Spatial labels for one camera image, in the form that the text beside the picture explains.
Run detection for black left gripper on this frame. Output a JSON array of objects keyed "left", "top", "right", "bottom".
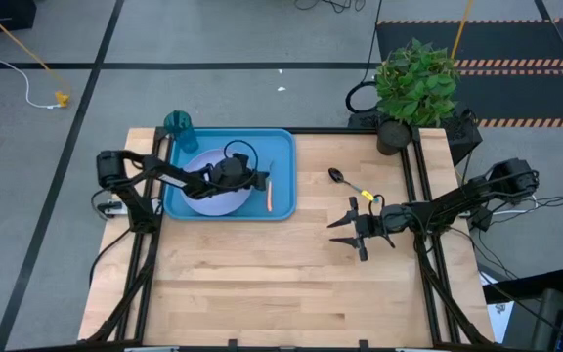
[{"left": 207, "top": 152, "right": 271, "bottom": 196}]

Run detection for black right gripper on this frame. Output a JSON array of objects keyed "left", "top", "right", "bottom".
[{"left": 326, "top": 196, "right": 411, "bottom": 263}]

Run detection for lilac round plate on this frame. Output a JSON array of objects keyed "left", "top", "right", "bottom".
[{"left": 182, "top": 148, "right": 254, "bottom": 218}]

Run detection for teal translucent plastic cup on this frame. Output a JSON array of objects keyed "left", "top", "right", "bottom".
[{"left": 162, "top": 110, "right": 200, "bottom": 154}]

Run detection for blue plastic tray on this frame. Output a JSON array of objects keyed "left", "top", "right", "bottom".
[{"left": 162, "top": 127, "right": 298, "bottom": 223}]

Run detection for black plant pot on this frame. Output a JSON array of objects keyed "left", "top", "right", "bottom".
[{"left": 376, "top": 119, "right": 413, "bottom": 156}]

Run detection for black power adapter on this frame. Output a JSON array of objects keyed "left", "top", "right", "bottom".
[{"left": 471, "top": 205, "right": 495, "bottom": 234}]

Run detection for white connector box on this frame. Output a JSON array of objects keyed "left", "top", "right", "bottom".
[{"left": 96, "top": 198, "right": 130, "bottom": 218}]

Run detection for green leafy plant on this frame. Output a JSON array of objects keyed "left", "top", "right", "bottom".
[{"left": 374, "top": 37, "right": 460, "bottom": 129}]

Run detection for white paper sheet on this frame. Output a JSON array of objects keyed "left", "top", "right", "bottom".
[{"left": 479, "top": 271, "right": 513, "bottom": 343}]

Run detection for black mat with striped edges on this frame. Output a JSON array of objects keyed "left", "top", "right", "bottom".
[
  {"left": 452, "top": 69, "right": 563, "bottom": 129},
  {"left": 376, "top": 18, "right": 563, "bottom": 69}
]

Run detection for black floor box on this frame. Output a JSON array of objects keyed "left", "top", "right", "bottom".
[{"left": 0, "top": 0, "right": 38, "bottom": 36}]

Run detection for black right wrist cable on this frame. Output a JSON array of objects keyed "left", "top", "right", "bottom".
[{"left": 368, "top": 194, "right": 398, "bottom": 251}]

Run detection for teal-handled dark spoon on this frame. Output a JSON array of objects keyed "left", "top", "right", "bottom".
[{"left": 327, "top": 166, "right": 376, "bottom": 203}]

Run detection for black aluminium table frame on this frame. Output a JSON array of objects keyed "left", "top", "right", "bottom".
[{"left": 78, "top": 125, "right": 496, "bottom": 352}]

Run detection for black looped floor cable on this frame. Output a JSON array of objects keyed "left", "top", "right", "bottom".
[{"left": 344, "top": 0, "right": 385, "bottom": 115}]

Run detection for white power cable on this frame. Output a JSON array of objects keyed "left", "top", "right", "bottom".
[{"left": 494, "top": 195, "right": 540, "bottom": 217}]

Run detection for black tangled floor cables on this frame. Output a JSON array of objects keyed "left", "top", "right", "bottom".
[{"left": 294, "top": 0, "right": 367, "bottom": 15}]

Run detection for black arm base cable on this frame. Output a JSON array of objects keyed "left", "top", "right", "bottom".
[{"left": 87, "top": 226, "right": 134, "bottom": 290}]

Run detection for black power cable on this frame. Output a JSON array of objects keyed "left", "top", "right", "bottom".
[{"left": 535, "top": 190, "right": 563, "bottom": 217}]

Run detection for yellow hanging power cord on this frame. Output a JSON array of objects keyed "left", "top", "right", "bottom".
[{"left": 0, "top": 0, "right": 72, "bottom": 110}]

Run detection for yellow hanging strap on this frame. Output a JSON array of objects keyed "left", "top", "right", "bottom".
[{"left": 451, "top": 0, "right": 476, "bottom": 61}]

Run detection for white floor cable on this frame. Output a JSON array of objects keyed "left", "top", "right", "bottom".
[{"left": 0, "top": 0, "right": 63, "bottom": 110}]

